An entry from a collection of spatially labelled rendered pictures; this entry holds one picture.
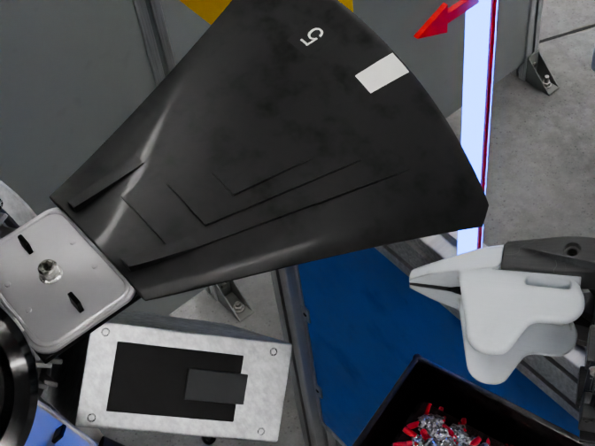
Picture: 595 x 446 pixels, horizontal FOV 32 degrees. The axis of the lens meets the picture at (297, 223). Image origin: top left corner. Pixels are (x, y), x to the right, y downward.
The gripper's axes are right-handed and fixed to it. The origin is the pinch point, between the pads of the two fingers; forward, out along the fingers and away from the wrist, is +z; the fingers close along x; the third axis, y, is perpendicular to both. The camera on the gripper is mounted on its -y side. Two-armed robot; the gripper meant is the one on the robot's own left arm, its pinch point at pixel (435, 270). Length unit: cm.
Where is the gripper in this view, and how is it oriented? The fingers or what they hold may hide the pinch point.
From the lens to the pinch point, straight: 58.6
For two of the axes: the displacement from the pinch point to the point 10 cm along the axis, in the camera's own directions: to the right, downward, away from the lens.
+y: -2.2, 8.3, -5.1
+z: -9.7, -1.2, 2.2
